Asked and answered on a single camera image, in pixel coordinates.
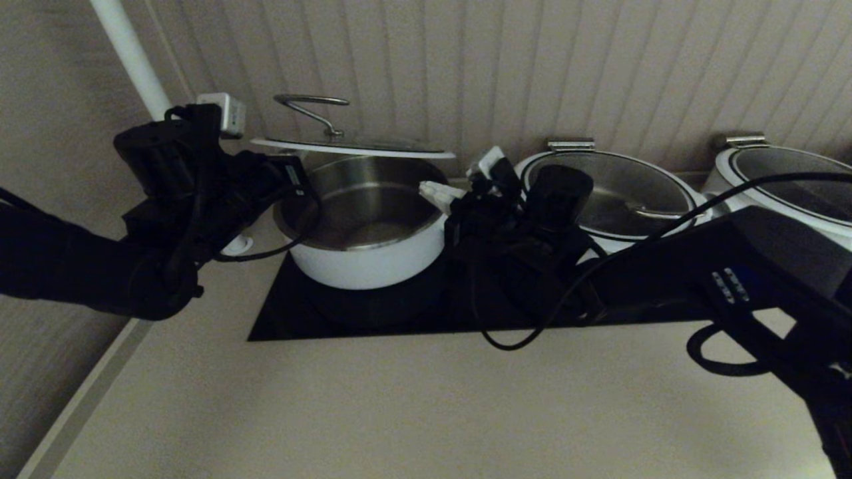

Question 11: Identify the white rimmed glass pot lid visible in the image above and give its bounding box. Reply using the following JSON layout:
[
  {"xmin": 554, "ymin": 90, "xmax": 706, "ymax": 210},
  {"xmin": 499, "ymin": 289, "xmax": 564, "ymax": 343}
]
[
  {"xmin": 250, "ymin": 94, "xmax": 457, "ymax": 160},
  {"xmin": 518, "ymin": 150, "xmax": 708, "ymax": 241}
]

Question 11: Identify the right white pot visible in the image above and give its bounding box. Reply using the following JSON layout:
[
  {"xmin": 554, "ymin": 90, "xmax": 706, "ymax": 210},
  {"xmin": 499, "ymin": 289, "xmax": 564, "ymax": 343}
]
[{"xmin": 716, "ymin": 146, "xmax": 852, "ymax": 237}]

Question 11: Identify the wide black glass cooktop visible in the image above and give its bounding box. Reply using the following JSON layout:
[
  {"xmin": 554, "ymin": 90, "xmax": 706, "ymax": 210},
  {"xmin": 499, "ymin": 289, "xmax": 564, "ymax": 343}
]
[{"xmin": 248, "ymin": 253, "xmax": 720, "ymax": 342}]

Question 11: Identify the white metal pole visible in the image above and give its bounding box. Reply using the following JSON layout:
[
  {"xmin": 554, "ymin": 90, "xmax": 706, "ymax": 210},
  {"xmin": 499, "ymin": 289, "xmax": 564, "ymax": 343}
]
[{"xmin": 90, "ymin": 0, "xmax": 254, "ymax": 257}]

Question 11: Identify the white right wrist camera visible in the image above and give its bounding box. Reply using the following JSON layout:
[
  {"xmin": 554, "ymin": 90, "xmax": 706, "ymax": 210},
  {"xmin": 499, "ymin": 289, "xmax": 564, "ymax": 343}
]
[{"xmin": 466, "ymin": 146, "xmax": 507, "ymax": 184}]

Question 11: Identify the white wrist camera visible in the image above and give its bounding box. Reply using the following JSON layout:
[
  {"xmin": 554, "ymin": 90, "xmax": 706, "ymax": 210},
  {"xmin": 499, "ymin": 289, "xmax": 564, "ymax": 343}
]
[
  {"xmin": 466, "ymin": 146, "xmax": 507, "ymax": 184},
  {"xmin": 196, "ymin": 93, "xmax": 247, "ymax": 139}
]

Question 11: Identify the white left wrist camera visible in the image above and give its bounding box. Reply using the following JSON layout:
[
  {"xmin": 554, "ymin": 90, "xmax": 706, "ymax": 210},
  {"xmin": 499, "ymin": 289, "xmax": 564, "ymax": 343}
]
[{"xmin": 196, "ymin": 93, "xmax": 247, "ymax": 139}]

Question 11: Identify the long black right arm cable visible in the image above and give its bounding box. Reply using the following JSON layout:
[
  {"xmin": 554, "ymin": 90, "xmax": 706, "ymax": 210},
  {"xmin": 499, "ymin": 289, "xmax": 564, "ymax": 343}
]
[{"xmin": 469, "ymin": 172, "xmax": 852, "ymax": 351}]

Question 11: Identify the short looped black cable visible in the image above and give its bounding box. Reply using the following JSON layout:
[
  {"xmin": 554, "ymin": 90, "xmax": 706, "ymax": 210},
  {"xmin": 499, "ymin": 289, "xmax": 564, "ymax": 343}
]
[{"xmin": 687, "ymin": 323, "xmax": 783, "ymax": 377}]

